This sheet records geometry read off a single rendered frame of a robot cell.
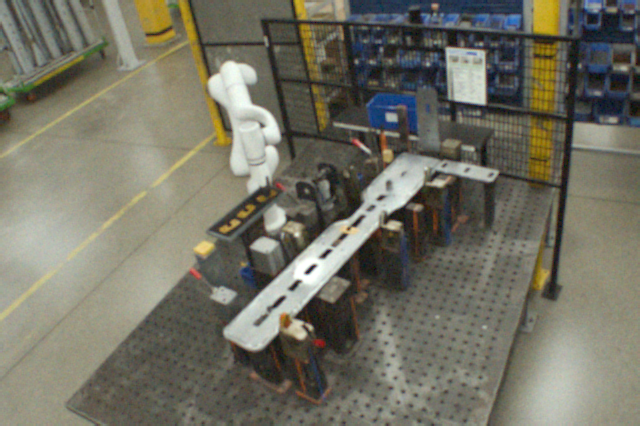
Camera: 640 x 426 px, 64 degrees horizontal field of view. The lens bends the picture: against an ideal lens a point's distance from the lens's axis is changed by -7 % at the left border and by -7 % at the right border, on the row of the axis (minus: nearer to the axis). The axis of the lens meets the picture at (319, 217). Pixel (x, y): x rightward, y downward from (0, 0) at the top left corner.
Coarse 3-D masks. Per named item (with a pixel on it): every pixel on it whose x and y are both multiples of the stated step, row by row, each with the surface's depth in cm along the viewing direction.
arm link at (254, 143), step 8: (240, 128) 216; (248, 128) 214; (256, 128) 215; (248, 136) 215; (256, 136) 216; (264, 136) 218; (248, 144) 217; (256, 144) 217; (264, 144) 219; (248, 152) 219; (256, 152) 219; (264, 152) 222
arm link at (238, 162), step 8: (216, 80) 244; (208, 88) 246; (216, 88) 244; (224, 88) 245; (216, 96) 246; (224, 96) 246; (224, 104) 248; (232, 112) 250; (232, 120) 253; (248, 120) 253; (240, 136) 254; (240, 144) 254; (232, 152) 258; (240, 152) 255; (232, 160) 257; (240, 160) 256; (232, 168) 258; (240, 168) 257; (248, 168) 258; (240, 176) 261
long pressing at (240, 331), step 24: (408, 168) 266; (432, 168) 262; (384, 192) 252; (408, 192) 249; (360, 240) 227; (312, 264) 220; (336, 264) 217; (312, 288) 208; (264, 312) 202; (288, 312) 200; (240, 336) 193; (264, 336) 192
